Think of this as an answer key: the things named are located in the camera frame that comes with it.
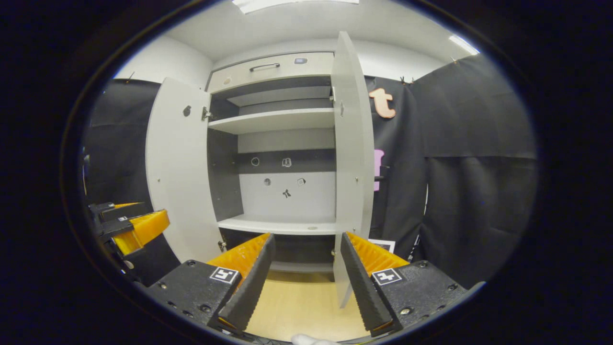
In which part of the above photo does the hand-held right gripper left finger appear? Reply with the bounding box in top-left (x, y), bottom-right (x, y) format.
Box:
top-left (144, 233), bottom-right (277, 334)

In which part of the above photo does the beige cabinet drawer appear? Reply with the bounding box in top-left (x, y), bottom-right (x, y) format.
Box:
top-left (207, 51), bottom-right (335, 94)

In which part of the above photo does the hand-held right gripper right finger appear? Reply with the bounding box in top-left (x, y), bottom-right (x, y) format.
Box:
top-left (339, 232), bottom-right (467, 336)

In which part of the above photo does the checkered-sticker shoe cabinet door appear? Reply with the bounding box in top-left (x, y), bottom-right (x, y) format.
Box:
top-left (145, 77), bottom-right (226, 264)

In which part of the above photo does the narrow ceiling light strip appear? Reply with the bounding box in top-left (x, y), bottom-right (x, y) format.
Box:
top-left (449, 34), bottom-right (479, 56)

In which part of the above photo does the black backdrop cloth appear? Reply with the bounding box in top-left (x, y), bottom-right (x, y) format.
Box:
top-left (81, 54), bottom-right (538, 289)

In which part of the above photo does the wide ceiling light panel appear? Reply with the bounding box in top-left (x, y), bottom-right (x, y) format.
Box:
top-left (232, 0), bottom-right (360, 14)

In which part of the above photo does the beige double-door shoe cabinet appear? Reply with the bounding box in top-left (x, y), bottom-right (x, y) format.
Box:
top-left (205, 50), bottom-right (338, 283)

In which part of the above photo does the square-stickers shoe cabinet door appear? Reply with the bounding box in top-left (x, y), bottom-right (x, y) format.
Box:
top-left (330, 31), bottom-right (375, 309)

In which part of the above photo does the white cabinet shelf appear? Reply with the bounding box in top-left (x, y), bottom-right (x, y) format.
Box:
top-left (208, 108), bottom-right (336, 135)
top-left (218, 214), bottom-right (338, 235)

